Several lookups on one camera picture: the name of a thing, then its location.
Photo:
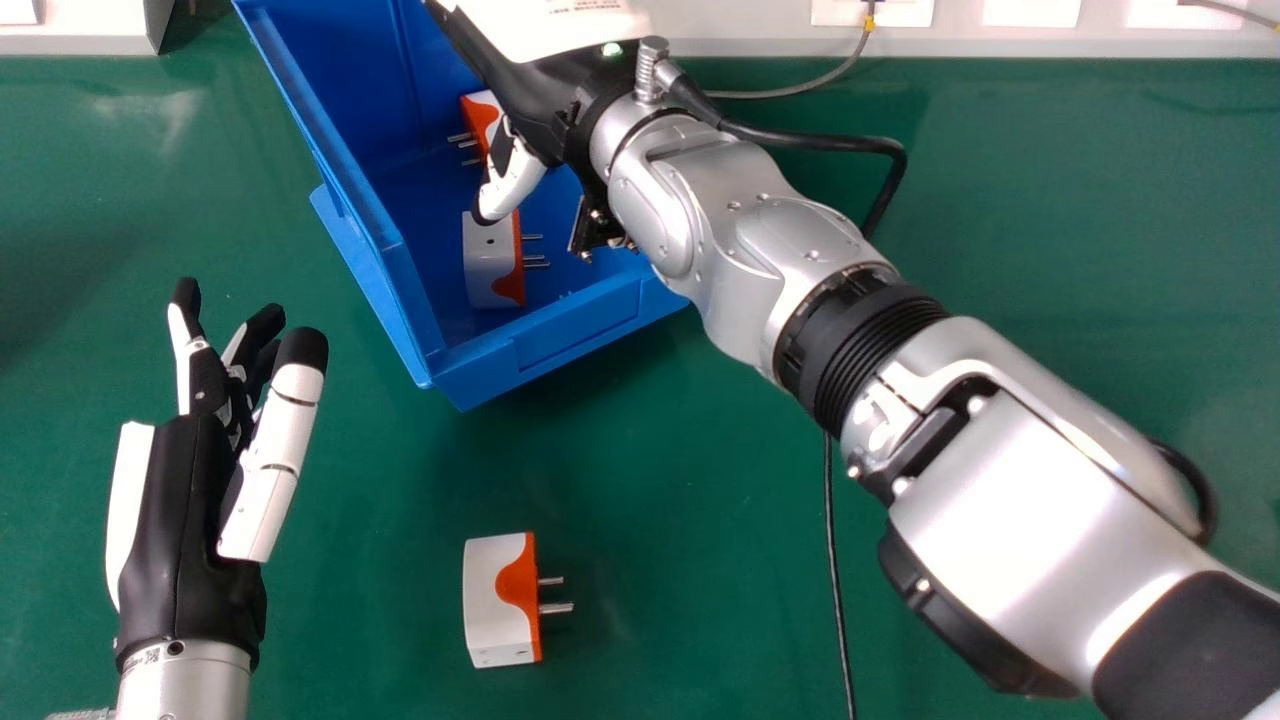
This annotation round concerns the blue plastic bin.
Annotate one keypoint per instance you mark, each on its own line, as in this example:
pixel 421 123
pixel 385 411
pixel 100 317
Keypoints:
pixel 420 200

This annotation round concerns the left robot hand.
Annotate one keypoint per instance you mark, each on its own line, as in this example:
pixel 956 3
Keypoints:
pixel 190 520

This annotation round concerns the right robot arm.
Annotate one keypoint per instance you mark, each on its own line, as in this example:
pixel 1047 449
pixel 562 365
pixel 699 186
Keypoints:
pixel 900 400

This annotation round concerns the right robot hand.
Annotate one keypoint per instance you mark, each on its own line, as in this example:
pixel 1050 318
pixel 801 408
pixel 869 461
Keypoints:
pixel 535 75

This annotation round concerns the white socket strip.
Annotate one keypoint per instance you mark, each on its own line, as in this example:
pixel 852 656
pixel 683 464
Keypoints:
pixel 870 12

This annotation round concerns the white-and-orange plug adapter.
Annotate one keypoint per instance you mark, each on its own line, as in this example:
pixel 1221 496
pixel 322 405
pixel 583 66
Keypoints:
pixel 478 122
pixel 493 262
pixel 505 600

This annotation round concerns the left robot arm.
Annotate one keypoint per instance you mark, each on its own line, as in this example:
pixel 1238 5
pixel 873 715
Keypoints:
pixel 185 685

